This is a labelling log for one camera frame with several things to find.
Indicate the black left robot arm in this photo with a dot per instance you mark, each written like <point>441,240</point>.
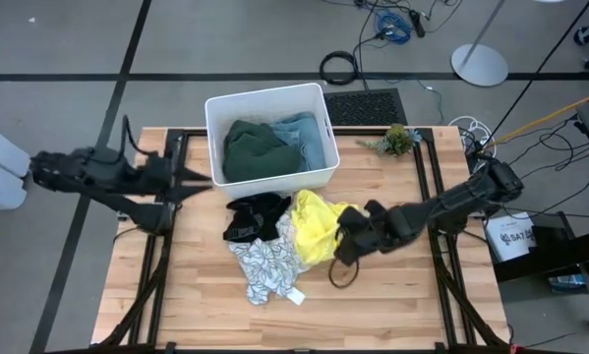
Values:
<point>87,174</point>

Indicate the black grid floor mat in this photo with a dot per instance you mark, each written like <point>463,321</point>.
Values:
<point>365,107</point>

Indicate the black power adapter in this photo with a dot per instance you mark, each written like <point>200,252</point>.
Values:
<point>417,23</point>

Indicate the black aluminium table frame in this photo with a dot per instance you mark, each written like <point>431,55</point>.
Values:
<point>353,131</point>

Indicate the blue flat box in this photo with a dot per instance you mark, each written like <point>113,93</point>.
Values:
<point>567,284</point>

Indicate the black garment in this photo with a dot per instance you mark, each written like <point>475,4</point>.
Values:
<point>254,216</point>

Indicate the small artificial green plant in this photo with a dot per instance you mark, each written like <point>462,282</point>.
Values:
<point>396,139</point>

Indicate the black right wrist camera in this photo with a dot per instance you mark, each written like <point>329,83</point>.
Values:
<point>353,218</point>

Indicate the yellow shirt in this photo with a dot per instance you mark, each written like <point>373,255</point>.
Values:
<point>313,231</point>

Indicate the dark green sweatshirt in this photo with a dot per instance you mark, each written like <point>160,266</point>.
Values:
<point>259,157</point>

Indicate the white patterned shirt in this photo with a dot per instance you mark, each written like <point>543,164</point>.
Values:
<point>269,265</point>

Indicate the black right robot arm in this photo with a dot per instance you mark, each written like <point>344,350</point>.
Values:
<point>456,201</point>

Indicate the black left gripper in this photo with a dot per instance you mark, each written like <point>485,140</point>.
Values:
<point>161,174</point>

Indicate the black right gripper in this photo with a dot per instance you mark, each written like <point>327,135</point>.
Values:
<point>372,236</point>

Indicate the light blue denim jeans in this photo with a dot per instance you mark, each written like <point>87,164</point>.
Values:
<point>309,142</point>

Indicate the yellow pole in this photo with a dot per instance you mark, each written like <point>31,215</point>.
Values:
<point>545,118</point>

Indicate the black equipment cart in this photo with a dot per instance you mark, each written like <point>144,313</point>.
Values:
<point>569,251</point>

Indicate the grey round-base lamp stand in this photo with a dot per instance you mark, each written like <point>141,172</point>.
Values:
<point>478,65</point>

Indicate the white perforated plastic basket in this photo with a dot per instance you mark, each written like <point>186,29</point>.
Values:
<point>225,113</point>

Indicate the white printed box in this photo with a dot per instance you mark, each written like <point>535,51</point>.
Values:
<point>512,238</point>

